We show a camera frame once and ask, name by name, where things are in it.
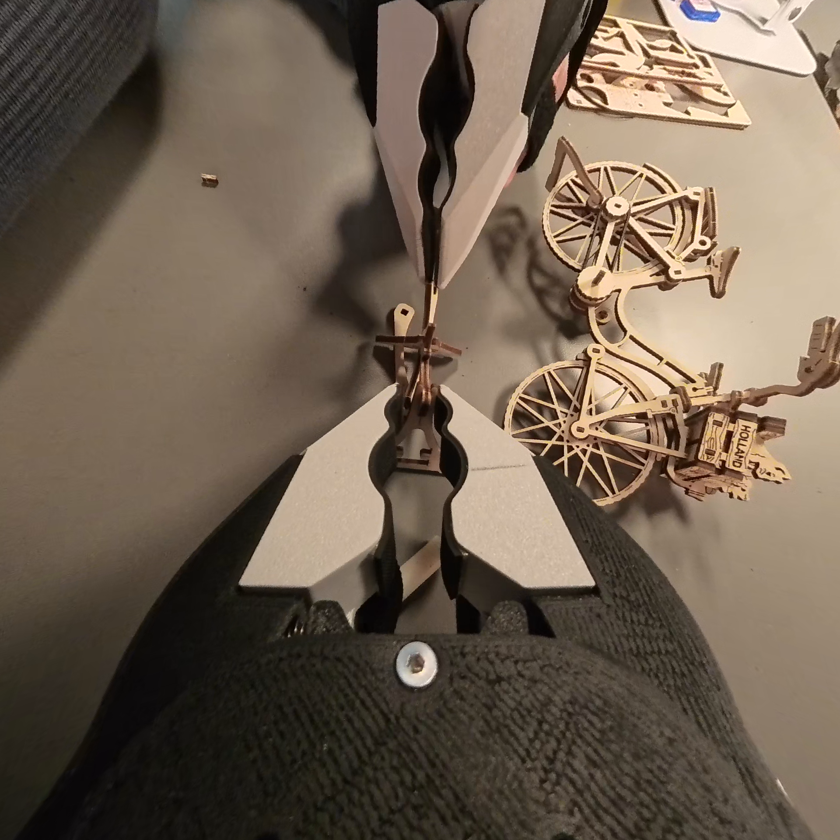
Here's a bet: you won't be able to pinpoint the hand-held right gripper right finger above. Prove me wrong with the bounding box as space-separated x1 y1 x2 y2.
433 384 597 618

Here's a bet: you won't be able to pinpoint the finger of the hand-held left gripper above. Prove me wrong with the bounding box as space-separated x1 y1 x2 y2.
371 0 441 283
432 0 547 293

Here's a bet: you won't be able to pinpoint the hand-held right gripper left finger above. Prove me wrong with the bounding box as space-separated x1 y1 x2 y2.
238 384 401 618

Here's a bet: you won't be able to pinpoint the small wooden model assembly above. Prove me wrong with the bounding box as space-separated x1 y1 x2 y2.
375 302 463 473

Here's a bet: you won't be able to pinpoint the wooden bicycle model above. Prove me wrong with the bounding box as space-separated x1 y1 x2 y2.
504 136 840 506

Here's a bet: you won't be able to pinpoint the white adjustable stand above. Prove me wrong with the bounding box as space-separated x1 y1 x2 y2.
656 0 816 79

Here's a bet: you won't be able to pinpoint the wooden offcut pieces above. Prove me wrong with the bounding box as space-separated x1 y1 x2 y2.
815 56 840 126

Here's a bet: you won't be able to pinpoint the person's torso grey sweater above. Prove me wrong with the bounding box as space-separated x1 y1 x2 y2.
0 0 162 235

